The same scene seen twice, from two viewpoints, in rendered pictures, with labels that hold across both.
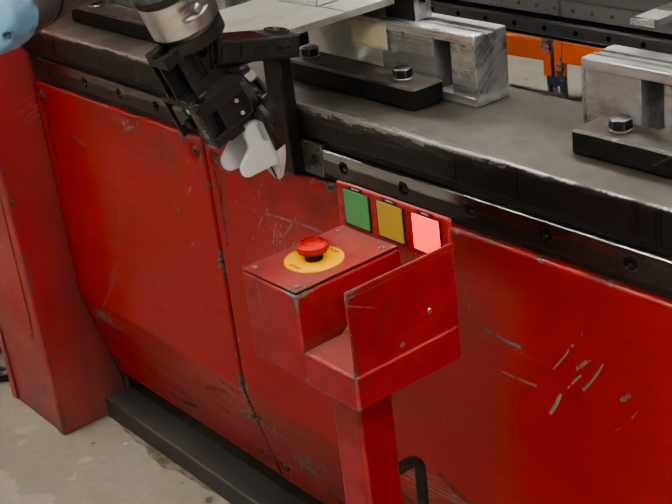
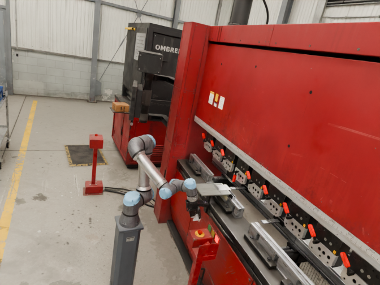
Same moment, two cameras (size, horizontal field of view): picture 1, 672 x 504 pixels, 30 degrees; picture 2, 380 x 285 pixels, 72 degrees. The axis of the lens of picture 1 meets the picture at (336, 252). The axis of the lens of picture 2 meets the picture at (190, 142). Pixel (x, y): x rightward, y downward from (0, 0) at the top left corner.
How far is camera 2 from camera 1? 0.72 m
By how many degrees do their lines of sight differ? 12
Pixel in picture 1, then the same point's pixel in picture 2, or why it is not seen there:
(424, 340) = (210, 255)
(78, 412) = (162, 220)
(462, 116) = (232, 219)
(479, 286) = (223, 247)
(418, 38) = (231, 202)
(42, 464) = (152, 227)
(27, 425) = (153, 218)
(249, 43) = (200, 204)
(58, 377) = (161, 214)
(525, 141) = (238, 230)
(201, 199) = not seen: hidden behind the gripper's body
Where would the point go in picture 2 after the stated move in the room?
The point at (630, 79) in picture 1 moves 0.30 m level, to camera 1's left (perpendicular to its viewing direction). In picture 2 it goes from (255, 230) to (214, 217)
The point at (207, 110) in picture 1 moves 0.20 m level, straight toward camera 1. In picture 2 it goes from (190, 211) to (185, 229)
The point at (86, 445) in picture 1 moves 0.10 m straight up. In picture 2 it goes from (160, 227) to (162, 220)
